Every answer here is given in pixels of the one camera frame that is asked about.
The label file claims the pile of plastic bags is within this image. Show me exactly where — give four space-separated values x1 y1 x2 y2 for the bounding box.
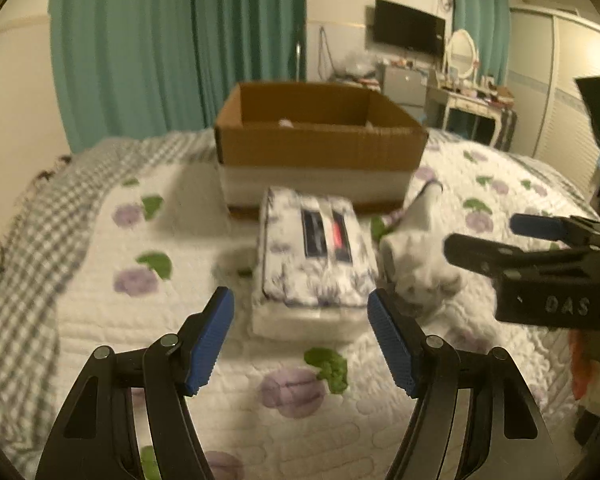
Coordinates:
330 51 384 84

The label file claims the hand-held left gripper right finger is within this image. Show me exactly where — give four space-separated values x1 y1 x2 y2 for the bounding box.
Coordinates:
367 288 564 480

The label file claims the white quilt with purple flowers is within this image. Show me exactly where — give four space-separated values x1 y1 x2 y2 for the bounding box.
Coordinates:
50 129 600 480

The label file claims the white sliding wardrobe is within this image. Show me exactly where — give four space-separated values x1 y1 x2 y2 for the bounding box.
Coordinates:
506 4 600 211

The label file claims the grey checked blanket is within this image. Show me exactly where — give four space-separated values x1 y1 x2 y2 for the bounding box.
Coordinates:
0 136 217 480

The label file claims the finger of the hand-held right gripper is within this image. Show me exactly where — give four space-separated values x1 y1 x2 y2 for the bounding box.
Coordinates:
444 233 533 279
510 213 600 249

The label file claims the oval white vanity mirror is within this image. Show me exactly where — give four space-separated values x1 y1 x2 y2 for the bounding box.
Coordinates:
444 29 480 80

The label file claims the small grey fridge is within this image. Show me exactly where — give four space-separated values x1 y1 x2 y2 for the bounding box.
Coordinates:
382 67 429 109

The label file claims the wide green curtain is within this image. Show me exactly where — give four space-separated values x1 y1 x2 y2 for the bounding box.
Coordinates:
49 0 308 154

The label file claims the floral tissue pack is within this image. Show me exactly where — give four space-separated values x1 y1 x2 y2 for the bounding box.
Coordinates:
250 186 379 342

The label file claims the white dressing table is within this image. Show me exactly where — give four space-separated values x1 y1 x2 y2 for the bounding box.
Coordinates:
426 79 519 150

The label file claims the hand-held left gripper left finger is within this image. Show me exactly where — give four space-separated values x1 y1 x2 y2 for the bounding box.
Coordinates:
35 287 235 480

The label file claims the black wall television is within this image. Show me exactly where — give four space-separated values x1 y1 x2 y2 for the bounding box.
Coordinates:
374 0 447 57

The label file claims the narrow green curtain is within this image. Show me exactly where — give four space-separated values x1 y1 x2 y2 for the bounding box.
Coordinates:
450 0 511 87

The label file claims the brown cardboard box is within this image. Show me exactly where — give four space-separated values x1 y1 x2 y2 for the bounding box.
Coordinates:
214 81 429 221

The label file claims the white plush toy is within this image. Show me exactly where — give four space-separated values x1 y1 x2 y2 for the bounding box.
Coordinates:
378 180 498 318

